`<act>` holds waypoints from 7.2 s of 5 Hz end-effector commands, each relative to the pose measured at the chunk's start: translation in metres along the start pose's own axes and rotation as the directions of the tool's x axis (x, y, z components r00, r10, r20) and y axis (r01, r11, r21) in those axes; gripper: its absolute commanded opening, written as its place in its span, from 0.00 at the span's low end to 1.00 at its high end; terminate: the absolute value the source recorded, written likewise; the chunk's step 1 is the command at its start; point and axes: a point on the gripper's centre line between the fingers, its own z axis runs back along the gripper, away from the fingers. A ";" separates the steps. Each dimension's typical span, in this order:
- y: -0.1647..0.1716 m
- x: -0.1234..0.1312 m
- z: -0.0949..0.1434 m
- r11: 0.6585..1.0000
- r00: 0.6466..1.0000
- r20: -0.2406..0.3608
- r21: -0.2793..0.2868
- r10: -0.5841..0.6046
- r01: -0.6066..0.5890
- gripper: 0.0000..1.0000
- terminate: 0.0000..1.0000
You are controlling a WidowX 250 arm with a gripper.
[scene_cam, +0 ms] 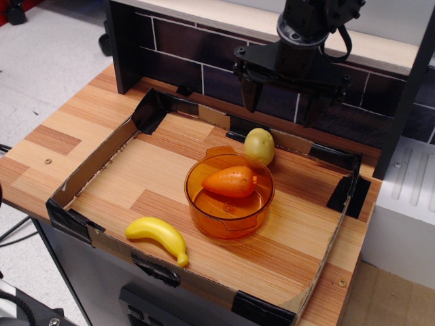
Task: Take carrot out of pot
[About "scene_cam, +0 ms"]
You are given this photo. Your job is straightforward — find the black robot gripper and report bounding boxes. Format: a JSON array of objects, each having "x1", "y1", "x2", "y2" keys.
[{"x1": 233, "y1": 29, "x2": 351, "y2": 128}]

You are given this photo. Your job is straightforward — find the orange toy carrot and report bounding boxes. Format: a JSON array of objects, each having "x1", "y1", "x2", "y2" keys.
[{"x1": 201, "y1": 166, "x2": 258, "y2": 198}]

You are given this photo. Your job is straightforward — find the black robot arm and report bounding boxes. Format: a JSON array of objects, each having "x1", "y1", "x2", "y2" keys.
[{"x1": 233, "y1": 0, "x2": 365, "y2": 128}]

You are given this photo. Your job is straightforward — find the orange transparent plastic pot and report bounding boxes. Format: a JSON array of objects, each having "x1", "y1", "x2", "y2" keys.
[{"x1": 184, "y1": 146, "x2": 275, "y2": 240}]

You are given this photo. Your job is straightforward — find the yellow toy potato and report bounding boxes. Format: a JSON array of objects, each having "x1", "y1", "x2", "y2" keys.
[{"x1": 244, "y1": 128, "x2": 275, "y2": 166}]

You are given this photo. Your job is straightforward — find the dark brick backsplash panel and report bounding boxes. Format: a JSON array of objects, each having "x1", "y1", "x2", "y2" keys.
[{"x1": 104, "y1": 1, "x2": 434, "y2": 178}]

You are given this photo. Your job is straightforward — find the white toy sink drainboard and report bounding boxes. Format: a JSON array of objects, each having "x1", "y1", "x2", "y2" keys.
[{"x1": 362, "y1": 137, "x2": 434, "y2": 288}]

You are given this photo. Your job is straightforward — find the black chair caster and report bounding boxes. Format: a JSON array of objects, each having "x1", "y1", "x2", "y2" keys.
[{"x1": 98, "y1": 21, "x2": 112, "y2": 56}]

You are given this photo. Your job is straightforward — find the yellow toy banana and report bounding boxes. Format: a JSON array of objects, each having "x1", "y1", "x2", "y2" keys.
[{"x1": 125, "y1": 217, "x2": 189, "y2": 267}]

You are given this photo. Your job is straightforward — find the black stand base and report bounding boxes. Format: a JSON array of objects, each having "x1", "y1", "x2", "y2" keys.
[{"x1": 1, "y1": 0, "x2": 27, "y2": 26}]

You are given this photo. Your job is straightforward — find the black equipment bottom left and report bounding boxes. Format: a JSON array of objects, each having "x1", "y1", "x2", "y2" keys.
[{"x1": 1, "y1": 274, "x2": 69, "y2": 325}]

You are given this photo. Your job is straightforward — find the black cable on floor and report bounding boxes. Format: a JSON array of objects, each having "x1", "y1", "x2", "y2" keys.
[{"x1": 0, "y1": 143, "x2": 33, "y2": 247}]

